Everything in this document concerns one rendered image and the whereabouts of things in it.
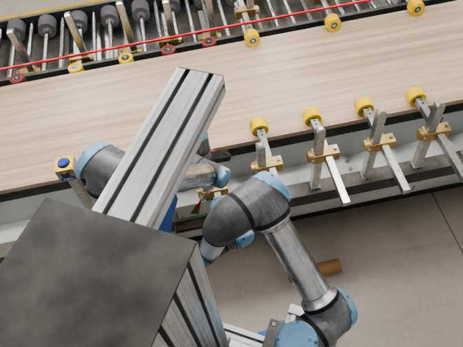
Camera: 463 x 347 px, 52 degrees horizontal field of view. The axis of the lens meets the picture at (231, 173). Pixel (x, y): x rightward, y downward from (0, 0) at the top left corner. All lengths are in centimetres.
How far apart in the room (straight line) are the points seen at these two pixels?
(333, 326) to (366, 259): 153
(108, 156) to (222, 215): 34
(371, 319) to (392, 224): 62
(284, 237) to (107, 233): 71
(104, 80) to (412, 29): 168
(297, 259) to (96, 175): 59
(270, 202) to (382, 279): 170
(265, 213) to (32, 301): 74
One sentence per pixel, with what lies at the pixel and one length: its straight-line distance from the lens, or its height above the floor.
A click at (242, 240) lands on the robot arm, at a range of 164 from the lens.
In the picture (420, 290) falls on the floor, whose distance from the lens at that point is 291.
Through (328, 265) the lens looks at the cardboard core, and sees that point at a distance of 278.
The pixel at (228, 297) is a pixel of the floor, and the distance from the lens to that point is 279.
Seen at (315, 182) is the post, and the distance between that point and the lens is 223.
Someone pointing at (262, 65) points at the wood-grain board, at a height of 90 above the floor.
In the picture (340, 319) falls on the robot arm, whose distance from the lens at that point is 143.
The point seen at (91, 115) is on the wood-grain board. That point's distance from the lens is 249.
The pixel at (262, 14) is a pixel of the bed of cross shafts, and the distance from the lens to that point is 320.
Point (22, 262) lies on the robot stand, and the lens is 72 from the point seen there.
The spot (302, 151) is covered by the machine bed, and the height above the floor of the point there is 73.
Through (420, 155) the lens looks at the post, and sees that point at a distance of 234.
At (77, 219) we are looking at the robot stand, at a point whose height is 203.
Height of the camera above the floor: 260
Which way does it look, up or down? 54 degrees down
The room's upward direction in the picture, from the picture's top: 8 degrees counter-clockwise
